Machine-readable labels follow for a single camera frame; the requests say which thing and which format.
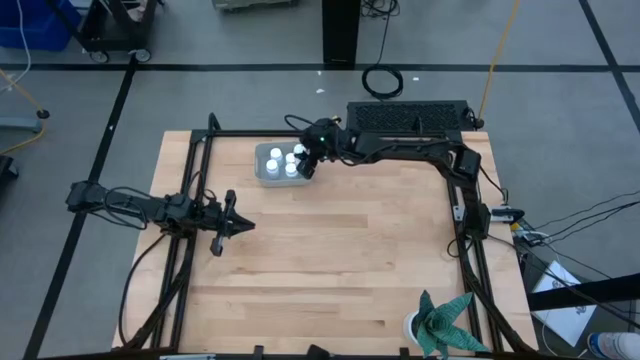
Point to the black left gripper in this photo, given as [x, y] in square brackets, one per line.
[212, 220]

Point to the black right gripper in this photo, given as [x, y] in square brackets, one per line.
[322, 134]

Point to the white pill bottle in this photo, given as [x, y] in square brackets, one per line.
[290, 158]
[291, 170]
[271, 166]
[298, 148]
[276, 153]

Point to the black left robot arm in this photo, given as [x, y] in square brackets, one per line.
[150, 207]

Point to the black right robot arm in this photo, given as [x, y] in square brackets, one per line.
[400, 146]

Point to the white plastic basket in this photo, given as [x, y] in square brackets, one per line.
[262, 177]

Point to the black mesh computer case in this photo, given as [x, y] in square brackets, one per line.
[405, 116]

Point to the tall black box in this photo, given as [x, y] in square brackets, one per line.
[341, 30]

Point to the white round plant pot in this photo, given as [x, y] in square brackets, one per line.
[409, 327]

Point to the black and white adapter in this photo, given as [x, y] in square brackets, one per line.
[505, 214]

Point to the green snake plant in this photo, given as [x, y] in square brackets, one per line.
[440, 325]

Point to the grey stand base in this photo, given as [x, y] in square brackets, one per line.
[20, 125]

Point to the black wheeled cart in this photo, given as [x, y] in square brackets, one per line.
[90, 30]

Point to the blue plastic bin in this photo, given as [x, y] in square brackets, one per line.
[35, 25]

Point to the white printed box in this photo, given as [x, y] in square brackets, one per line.
[565, 310]

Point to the black beam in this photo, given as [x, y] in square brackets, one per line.
[585, 292]

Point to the black aluminium table frame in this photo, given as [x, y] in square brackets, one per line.
[240, 133]

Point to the silver frame bracket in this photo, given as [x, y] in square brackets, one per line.
[458, 213]

